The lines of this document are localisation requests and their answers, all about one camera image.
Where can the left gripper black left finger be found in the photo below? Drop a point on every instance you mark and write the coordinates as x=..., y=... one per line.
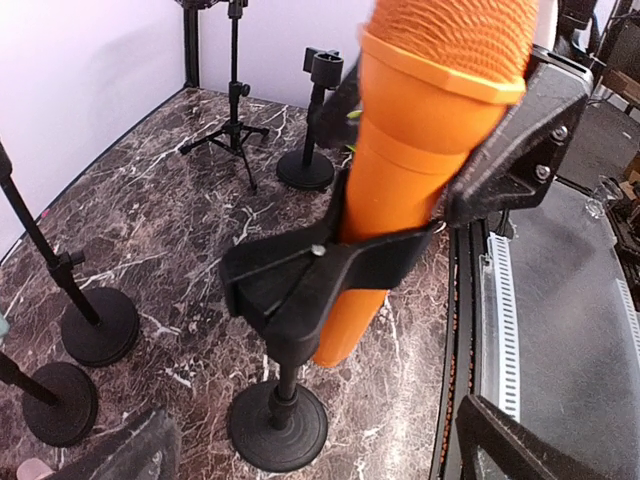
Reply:
x=147, y=448

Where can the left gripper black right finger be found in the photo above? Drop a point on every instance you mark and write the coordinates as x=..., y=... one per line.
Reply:
x=517, y=451

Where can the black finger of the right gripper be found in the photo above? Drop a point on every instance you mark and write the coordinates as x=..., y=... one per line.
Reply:
x=331, y=127
x=514, y=167

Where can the black tripod stand with shock mount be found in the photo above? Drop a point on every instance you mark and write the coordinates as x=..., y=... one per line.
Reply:
x=233, y=133

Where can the orange microphone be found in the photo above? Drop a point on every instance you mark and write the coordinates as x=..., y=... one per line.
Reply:
x=435, y=79

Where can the cream white microphone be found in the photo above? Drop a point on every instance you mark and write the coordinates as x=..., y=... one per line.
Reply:
x=33, y=469

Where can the black stand under mint microphone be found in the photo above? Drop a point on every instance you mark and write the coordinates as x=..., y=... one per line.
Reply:
x=59, y=401

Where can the green bowl on saucer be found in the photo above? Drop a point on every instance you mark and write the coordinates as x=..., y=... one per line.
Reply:
x=352, y=145

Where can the clear plastic cup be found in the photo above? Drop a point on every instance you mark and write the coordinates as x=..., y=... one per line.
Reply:
x=605, y=193

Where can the white slotted cable duct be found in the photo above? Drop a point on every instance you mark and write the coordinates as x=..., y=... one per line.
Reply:
x=562, y=336

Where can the black front rail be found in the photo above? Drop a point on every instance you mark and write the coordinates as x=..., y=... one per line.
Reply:
x=466, y=246

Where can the right black corner post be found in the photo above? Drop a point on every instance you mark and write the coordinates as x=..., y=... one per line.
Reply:
x=191, y=47

